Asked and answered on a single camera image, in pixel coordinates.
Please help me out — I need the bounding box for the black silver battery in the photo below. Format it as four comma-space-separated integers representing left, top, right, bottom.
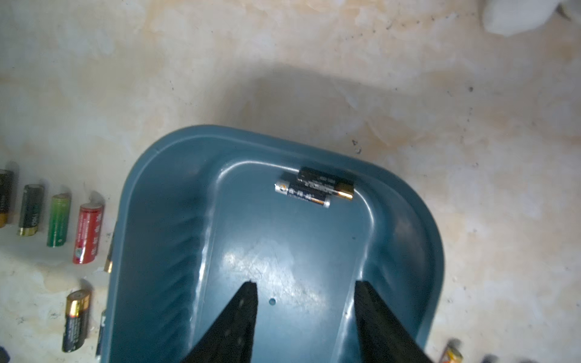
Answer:
275, 180, 331, 208

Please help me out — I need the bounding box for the red orange AAA battery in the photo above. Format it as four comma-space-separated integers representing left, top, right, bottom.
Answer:
439, 345, 463, 363

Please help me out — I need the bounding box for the small white plush bunny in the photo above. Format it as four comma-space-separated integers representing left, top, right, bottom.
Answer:
481, 0, 580, 37

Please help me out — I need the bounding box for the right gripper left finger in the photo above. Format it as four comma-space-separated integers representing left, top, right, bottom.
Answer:
183, 281, 258, 363

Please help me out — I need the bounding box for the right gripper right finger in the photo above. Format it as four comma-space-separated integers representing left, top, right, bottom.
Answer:
354, 281, 431, 363

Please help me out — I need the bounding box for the teal plastic storage box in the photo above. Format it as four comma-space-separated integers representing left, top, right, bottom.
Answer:
101, 126, 444, 362

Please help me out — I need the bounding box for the black gold AAA battery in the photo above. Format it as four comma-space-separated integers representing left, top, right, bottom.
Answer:
104, 231, 115, 274

